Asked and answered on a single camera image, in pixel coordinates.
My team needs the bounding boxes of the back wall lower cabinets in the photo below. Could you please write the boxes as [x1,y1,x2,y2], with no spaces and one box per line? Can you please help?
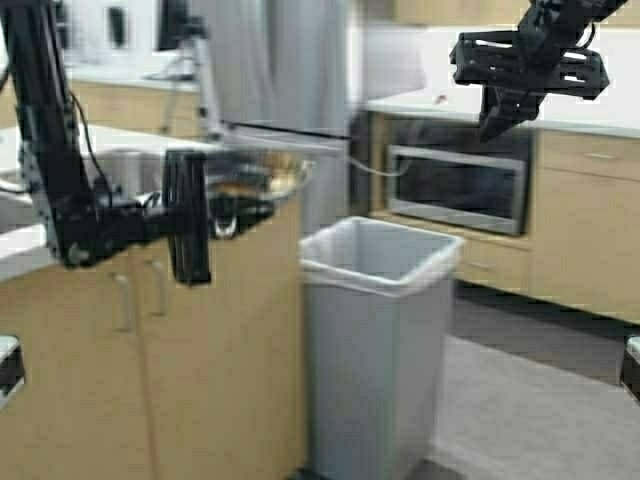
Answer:
[368,95,639,323]

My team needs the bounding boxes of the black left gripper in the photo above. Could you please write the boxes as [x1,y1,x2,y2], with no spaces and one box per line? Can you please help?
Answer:
[142,149,276,287]

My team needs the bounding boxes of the built-in steel microwave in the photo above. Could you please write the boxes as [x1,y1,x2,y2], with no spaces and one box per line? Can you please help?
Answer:
[386,118,536,237]

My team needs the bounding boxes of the steel frying pan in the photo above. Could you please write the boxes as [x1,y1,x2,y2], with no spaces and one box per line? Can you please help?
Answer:
[205,147,317,240]

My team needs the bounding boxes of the black device at right edge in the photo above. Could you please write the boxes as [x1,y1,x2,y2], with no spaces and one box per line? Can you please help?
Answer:
[619,335,640,401]

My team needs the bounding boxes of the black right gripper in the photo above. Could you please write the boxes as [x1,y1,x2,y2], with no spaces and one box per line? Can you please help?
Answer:
[449,30,610,141]

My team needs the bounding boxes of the stainless steel refrigerator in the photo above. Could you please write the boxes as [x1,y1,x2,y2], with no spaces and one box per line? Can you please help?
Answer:
[195,1,360,235]

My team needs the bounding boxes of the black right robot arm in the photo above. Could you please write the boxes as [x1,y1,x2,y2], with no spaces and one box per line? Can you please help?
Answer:
[449,1,624,142]

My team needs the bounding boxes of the raw grey shrimp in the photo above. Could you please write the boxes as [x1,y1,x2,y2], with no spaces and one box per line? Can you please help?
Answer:
[269,170,297,194]

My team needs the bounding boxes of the kitchen island cabinet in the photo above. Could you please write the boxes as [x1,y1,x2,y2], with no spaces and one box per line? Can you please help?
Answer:
[0,124,307,480]

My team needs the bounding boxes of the black device at left edge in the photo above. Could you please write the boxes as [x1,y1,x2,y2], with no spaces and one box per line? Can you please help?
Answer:
[1,336,25,400]

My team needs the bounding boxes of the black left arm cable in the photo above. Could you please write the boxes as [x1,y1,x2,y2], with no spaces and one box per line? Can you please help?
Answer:
[64,89,116,201]

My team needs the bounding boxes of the black device at edge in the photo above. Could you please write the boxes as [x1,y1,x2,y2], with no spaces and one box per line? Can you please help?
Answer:
[619,335,640,401]
[1,336,25,400]

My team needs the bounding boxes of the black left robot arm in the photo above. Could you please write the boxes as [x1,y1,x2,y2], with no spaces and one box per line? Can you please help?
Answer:
[1,1,276,286]

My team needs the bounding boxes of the grey trash bin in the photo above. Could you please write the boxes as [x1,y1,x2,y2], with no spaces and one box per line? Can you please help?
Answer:
[300,217,464,479]

